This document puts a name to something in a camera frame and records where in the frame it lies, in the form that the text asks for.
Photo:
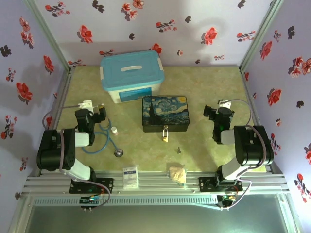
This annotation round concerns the small white pill bottle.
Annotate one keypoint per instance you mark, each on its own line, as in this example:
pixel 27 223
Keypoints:
pixel 114 131

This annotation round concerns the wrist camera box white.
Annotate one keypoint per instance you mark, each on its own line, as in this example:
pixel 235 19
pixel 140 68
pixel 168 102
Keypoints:
pixel 86 104
pixel 225 103

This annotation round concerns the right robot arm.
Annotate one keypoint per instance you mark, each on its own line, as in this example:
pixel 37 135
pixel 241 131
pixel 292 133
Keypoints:
pixel 252 145

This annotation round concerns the grey metal sheet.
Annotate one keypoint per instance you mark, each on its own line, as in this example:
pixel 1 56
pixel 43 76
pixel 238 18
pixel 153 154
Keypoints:
pixel 155 219

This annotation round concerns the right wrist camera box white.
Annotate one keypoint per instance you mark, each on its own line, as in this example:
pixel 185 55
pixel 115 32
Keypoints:
pixel 225 103

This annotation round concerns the small circuit board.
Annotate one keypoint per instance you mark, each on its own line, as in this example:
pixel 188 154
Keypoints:
pixel 91 199
pixel 227 198

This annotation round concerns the aluminium frame post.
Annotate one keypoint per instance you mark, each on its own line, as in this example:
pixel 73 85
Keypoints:
pixel 260 36
pixel 51 38

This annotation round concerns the blue lidded plastic storage box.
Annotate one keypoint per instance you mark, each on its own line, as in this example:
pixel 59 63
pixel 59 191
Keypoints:
pixel 131 70

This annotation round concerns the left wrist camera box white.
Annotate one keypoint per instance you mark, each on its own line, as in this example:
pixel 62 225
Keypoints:
pixel 86 104

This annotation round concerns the crumpled beige plastic bag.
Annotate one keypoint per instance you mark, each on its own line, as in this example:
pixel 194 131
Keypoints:
pixel 177 174

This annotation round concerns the starry night painted box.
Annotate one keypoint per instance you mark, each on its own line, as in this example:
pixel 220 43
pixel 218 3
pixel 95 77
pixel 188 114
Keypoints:
pixel 165 111

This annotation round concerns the aluminium frame rail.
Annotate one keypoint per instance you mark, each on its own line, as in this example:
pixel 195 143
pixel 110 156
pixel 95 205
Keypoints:
pixel 155 184

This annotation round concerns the blue stethoscope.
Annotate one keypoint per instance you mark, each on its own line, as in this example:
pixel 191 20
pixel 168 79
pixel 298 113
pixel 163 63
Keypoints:
pixel 118 153

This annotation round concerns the small metal key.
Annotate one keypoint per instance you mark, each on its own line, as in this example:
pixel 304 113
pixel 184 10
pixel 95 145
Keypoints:
pixel 179 151

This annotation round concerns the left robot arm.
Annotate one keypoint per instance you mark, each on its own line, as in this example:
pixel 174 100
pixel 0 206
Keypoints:
pixel 53 155

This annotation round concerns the brass padlock with silver shackle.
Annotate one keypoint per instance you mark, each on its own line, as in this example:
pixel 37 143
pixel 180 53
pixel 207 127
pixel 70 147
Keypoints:
pixel 165 138

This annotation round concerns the white flat plastic packet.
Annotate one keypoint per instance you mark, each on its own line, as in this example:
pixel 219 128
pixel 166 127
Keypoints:
pixel 130 177

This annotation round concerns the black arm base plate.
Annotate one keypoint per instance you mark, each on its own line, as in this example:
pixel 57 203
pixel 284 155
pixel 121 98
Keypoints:
pixel 107 185
pixel 206 184

